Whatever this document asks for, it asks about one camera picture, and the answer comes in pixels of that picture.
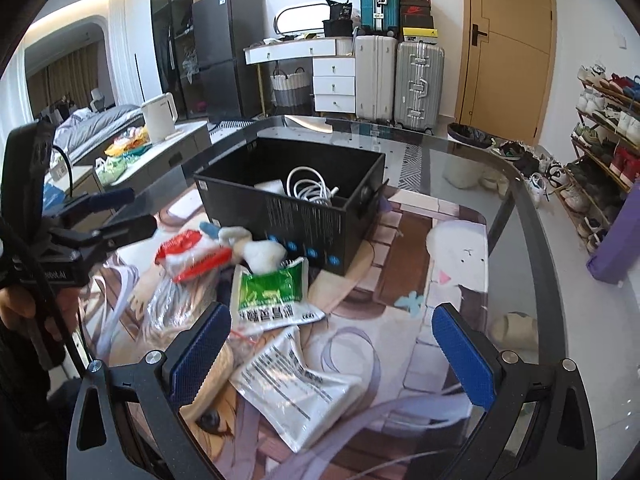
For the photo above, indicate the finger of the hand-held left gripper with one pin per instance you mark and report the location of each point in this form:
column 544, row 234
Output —
column 130, row 230
column 117, row 197

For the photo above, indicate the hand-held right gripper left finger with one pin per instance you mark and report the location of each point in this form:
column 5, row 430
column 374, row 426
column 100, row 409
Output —
column 200, row 355

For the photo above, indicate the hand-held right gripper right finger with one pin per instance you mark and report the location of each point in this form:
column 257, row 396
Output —
column 462, row 360

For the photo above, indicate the red white snack packet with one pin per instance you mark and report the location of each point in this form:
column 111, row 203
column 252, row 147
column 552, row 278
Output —
column 185, row 252

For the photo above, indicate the green white medicine packet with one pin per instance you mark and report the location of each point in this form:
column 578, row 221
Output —
column 267, row 290

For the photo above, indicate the white grey-print packet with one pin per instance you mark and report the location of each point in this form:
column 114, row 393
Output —
column 295, row 385

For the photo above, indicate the white blue plush toy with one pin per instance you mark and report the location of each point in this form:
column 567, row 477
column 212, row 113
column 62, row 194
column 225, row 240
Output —
column 262, row 255

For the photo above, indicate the black cardboard box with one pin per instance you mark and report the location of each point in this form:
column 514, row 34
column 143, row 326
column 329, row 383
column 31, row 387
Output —
column 300, row 230

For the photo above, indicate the person's left forearm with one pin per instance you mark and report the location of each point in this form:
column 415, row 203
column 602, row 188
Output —
column 20, row 375

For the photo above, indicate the person's left hand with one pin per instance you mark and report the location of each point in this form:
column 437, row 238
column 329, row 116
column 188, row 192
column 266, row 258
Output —
column 12, row 305

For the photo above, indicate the pile of colourful snack bags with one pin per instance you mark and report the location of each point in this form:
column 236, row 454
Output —
column 125, row 147

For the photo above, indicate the beige slipper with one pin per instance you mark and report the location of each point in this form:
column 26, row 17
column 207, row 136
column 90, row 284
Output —
column 515, row 330

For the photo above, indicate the white label card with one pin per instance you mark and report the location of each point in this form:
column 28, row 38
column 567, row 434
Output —
column 57, row 170

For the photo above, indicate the grey cabinet with white top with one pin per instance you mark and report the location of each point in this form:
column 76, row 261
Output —
column 170, row 152

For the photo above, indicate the bed with grey duvet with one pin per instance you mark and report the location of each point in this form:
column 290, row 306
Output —
column 95, row 125

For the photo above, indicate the white electric kettle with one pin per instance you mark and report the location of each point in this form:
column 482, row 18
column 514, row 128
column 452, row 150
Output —
column 157, row 120

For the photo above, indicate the white office chair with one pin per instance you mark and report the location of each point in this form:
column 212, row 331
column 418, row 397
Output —
column 97, row 97

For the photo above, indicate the brown curtains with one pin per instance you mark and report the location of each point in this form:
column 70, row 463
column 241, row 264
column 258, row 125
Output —
column 65, row 75

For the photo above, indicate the white charger adapter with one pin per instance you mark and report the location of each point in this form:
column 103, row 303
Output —
column 272, row 186

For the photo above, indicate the dark glass wardrobe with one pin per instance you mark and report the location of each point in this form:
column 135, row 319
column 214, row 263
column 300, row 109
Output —
column 165, row 20

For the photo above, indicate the white bin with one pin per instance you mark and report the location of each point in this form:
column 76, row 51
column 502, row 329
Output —
column 462, row 170

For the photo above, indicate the black refrigerator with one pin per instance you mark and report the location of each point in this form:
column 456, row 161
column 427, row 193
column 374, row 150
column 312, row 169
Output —
column 225, row 35

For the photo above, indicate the striped rug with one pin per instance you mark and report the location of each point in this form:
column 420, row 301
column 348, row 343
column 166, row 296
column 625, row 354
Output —
column 412, row 170

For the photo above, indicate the woven laundry basket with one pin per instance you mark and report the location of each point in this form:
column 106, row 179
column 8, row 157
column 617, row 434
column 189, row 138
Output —
column 291, row 90

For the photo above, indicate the heap of dark sneakers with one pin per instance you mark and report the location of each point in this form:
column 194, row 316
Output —
column 525, row 160

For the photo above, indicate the black round bin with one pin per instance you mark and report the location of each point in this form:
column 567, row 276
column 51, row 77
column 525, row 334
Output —
column 467, row 135

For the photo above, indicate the white vanity desk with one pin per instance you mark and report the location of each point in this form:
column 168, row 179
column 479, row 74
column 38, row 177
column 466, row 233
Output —
column 332, row 82

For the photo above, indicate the oval mirror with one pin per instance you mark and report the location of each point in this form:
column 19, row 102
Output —
column 300, row 17

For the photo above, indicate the white ribbed container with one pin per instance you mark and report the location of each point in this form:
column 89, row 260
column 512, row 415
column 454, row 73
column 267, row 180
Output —
column 345, row 46

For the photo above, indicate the black bag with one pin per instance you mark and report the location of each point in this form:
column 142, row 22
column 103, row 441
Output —
column 337, row 27

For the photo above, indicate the silver suitcase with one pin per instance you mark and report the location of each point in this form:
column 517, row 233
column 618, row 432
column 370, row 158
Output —
column 420, row 85

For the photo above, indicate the white suitcase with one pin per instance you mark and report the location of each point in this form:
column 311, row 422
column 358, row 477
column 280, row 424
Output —
column 375, row 80

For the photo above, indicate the row of assorted shoes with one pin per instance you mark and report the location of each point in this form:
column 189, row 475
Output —
column 627, row 125

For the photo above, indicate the wooden door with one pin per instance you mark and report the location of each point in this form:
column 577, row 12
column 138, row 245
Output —
column 510, row 60

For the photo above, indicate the wooden shoe rack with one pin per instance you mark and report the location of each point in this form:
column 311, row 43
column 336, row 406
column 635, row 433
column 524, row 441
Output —
column 607, row 92

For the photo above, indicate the teal suitcase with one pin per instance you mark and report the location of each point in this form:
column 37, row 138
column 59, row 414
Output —
column 372, row 0

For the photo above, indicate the black yellow shoe box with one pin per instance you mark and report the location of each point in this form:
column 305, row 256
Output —
column 420, row 34

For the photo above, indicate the plain black shoe box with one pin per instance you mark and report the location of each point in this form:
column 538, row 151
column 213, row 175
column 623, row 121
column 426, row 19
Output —
column 417, row 21

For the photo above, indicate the black red logo shoe box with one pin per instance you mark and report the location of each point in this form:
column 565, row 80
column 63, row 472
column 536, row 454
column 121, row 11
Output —
column 415, row 9

